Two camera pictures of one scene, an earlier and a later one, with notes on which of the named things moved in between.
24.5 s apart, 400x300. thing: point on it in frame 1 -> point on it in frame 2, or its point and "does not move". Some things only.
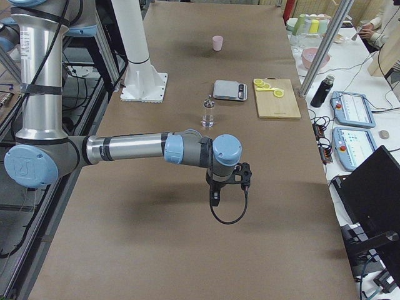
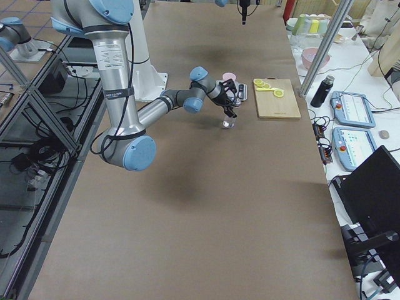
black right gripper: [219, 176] -> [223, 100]
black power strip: [325, 152] does not move
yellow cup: [314, 25] does not move
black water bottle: [324, 92] does not move
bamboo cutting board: [270, 106] does not move
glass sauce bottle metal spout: [207, 119] -> [229, 122]
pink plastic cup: [217, 40] -> [229, 75]
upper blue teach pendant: [352, 109] does not move
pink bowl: [308, 55] does not move
